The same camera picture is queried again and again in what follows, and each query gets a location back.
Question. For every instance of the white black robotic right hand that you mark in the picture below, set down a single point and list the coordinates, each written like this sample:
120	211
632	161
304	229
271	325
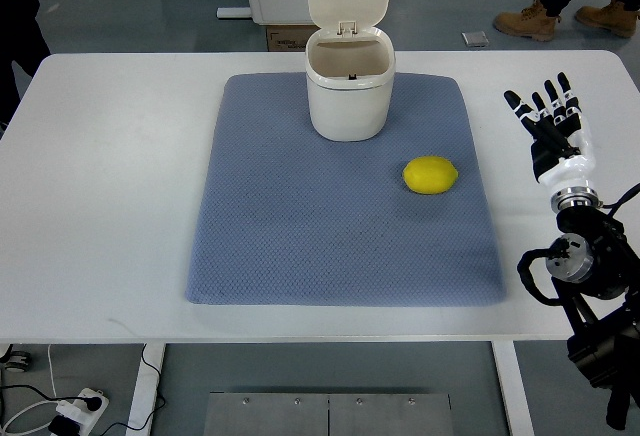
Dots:
562	152

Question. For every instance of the yellow lemon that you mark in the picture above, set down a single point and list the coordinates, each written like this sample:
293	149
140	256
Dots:
430	175

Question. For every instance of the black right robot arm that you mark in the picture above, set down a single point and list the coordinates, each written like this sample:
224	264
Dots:
592	272

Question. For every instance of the white trash bin with lid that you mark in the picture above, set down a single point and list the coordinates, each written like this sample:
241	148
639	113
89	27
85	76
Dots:
350	69

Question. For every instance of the tan boot left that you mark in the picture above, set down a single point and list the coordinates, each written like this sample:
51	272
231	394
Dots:
531	22

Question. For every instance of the tan boot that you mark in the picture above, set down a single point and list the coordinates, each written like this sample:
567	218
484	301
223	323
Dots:
613	17
531	22

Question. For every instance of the small grey floor plate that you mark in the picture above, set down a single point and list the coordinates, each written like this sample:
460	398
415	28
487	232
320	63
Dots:
475	39

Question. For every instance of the tan boot right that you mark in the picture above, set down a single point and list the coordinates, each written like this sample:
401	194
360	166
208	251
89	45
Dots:
613	17

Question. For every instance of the white table leg right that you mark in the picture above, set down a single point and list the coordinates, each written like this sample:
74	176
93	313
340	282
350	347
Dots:
512	388

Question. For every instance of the white table leg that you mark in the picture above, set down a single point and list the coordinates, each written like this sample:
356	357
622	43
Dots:
145	399
512	388

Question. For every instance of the blue quilted mat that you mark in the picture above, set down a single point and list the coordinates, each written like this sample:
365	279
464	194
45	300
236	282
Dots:
291	218

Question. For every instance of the cardboard box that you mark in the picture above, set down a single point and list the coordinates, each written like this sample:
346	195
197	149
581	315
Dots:
288	38

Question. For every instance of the metal floor plate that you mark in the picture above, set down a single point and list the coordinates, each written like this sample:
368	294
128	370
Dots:
291	413

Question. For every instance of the white table leg left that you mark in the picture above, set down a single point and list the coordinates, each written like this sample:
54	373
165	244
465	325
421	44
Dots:
145	399

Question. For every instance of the white power strip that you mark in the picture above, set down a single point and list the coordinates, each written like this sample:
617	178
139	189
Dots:
86	408

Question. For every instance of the person in dark clothing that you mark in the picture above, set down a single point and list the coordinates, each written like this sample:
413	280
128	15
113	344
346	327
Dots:
22	43

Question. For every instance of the black caster wheel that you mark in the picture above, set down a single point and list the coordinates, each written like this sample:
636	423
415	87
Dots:
14	360

